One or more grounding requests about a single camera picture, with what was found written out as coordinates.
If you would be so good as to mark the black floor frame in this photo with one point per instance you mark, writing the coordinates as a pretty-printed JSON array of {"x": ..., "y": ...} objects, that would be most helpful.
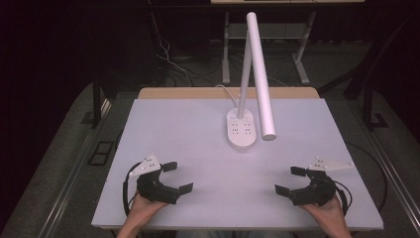
[{"x": 100, "y": 152}]

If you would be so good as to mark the metal floor rail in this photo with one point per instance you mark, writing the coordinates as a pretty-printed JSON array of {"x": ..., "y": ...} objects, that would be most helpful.
[
  {"x": 76, "y": 165},
  {"x": 389, "y": 158}
]

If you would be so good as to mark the person's left hand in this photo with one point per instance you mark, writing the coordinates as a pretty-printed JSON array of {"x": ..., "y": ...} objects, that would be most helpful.
[{"x": 145, "y": 208}]

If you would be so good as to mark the white desk lamp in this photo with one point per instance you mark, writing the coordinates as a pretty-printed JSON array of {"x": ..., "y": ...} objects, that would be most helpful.
[{"x": 261, "y": 82}]

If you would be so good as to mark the person's right hand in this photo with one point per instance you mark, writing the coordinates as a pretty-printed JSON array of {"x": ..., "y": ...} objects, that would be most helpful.
[{"x": 325, "y": 213}]

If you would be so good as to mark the black metal stand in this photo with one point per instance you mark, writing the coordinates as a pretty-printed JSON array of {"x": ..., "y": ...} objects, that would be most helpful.
[
  {"x": 368, "y": 89},
  {"x": 96, "y": 105}
]

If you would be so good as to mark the wooden table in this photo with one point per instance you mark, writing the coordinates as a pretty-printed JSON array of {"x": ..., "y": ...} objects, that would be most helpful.
[{"x": 198, "y": 93}]

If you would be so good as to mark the white desk with metal legs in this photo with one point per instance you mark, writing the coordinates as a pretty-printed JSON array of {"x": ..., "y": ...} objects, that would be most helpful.
[{"x": 226, "y": 49}]

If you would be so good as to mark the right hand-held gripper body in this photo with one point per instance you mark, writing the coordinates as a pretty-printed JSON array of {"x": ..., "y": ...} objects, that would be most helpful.
[{"x": 315, "y": 191}]

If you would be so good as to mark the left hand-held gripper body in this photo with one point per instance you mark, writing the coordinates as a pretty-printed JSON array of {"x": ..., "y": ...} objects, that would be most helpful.
[{"x": 155, "y": 190}]

